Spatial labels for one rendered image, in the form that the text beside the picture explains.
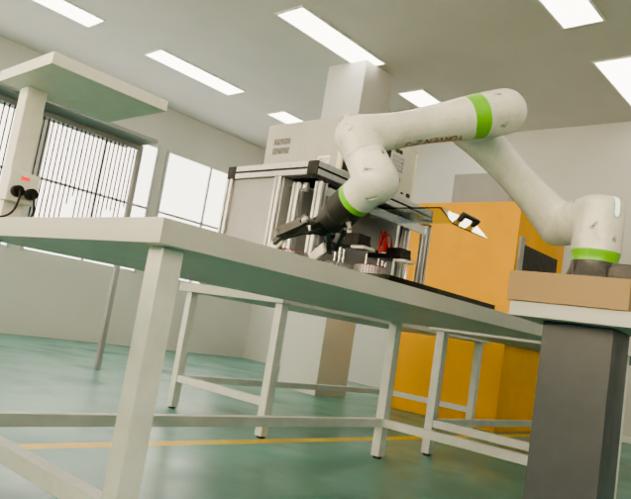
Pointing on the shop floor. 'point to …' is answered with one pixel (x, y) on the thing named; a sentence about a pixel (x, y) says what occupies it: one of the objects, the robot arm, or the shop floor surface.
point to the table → (280, 353)
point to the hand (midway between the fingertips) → (292, 252)
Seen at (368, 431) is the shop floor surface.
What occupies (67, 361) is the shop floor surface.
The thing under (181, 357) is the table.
